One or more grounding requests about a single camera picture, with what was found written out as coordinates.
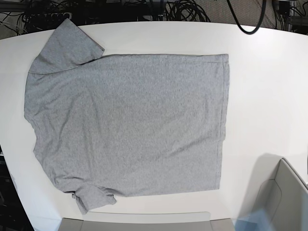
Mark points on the grey T-shirt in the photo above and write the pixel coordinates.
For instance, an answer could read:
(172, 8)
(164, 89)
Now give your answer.
(125, 124)

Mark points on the grey bin at bottom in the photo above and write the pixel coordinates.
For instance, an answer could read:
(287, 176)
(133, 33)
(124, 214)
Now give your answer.
(196, 221)

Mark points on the grey bin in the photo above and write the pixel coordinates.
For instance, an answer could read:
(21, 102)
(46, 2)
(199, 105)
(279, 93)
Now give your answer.
(285, 199)
(196, 221)

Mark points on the grey bin at right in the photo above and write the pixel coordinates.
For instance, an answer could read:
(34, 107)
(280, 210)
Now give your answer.
(285, 199)

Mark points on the blue translucent object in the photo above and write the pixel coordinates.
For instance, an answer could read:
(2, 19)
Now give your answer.
(256, 221)

